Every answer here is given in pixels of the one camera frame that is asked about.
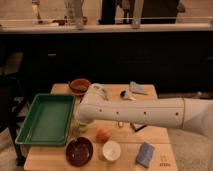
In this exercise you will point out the orange bowl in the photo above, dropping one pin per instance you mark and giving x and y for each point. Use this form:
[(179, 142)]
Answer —
[(79, 82)]

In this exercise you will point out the blue sponge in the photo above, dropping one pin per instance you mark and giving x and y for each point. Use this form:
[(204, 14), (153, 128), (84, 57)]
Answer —
[(145, 154)]

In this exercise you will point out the dark purple bowl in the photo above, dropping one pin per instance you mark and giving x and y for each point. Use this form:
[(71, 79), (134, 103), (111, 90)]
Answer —
[(79, 152)]

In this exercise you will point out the green plastic tray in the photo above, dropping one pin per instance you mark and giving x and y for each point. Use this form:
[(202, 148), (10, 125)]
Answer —
[(48, 120)]

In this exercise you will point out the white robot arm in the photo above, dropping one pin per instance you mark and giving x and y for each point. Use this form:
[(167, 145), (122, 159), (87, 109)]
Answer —
[(188, 114)]

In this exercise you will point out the small green cup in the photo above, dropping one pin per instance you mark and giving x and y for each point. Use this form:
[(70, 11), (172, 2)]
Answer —
[(81, 127)]

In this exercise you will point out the green item in orange bowl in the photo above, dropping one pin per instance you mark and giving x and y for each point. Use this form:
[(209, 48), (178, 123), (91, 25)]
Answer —
[(77, 88)]

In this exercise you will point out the white cup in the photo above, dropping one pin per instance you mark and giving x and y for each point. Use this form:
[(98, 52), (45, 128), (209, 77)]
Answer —
[(111, 151)]

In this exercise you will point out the orange peach fruit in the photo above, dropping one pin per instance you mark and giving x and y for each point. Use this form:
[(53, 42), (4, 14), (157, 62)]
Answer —
[(103, 135)]

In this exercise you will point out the grey folded cloth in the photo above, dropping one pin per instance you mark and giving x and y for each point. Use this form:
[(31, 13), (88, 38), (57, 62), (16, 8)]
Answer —
[(136, 88)]

